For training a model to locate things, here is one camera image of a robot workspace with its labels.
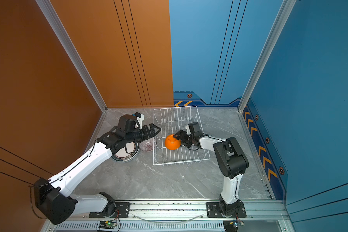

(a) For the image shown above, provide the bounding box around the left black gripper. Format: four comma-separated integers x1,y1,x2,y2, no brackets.
126,123,161,145

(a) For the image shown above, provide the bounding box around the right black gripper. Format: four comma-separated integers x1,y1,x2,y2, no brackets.
173,131,196,148

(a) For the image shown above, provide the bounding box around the orange bowl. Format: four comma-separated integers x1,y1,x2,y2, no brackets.
165,134,181,150

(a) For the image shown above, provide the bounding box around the white wire dish rack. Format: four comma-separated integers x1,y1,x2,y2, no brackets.
153,106,210,165

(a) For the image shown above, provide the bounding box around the green rimmed white plate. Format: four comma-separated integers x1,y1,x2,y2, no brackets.
111,143,140,162

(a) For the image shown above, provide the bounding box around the white ribbed bowl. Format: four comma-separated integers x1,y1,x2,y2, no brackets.
140,138,154,152

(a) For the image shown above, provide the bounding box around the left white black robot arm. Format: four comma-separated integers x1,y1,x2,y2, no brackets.
33,112,161,225

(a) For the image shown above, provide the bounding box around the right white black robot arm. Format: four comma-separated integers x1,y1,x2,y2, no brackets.
172,122,249,218

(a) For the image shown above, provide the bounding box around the right green circuit board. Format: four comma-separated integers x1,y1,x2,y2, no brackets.
223,220,245,232

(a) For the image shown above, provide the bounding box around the green circuit board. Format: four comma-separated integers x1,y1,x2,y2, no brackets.
223,220,245,232
98,220,119,232

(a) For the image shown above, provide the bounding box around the left green circuit board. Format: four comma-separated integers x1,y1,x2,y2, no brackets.
98,220,119,232

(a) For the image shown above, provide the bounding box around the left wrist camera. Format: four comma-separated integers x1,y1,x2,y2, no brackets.
133,112,145,129

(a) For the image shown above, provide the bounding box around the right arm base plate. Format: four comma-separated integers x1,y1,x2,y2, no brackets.
206,201,247,218

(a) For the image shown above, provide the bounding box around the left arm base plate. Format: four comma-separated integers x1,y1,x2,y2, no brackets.
89,202,131,219

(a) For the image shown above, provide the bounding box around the aluminium front rail frame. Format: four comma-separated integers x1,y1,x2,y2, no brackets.
42,200,295,232

